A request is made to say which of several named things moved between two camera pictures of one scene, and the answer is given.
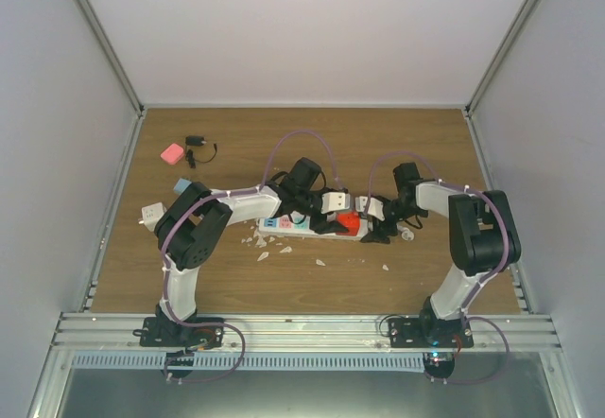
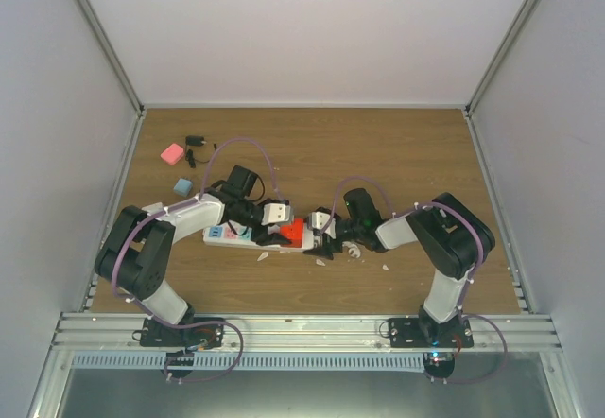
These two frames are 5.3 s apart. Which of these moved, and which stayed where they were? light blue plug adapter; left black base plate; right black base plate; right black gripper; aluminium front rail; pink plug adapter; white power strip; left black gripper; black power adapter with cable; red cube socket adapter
Moved: red cube socket adapter; left black gripper; white power strip; right black gripper
Stayed: light blue plug adapter; aluminium front rail; left black base plate; pink plug adapter; right black base plate; black power adapter with cable
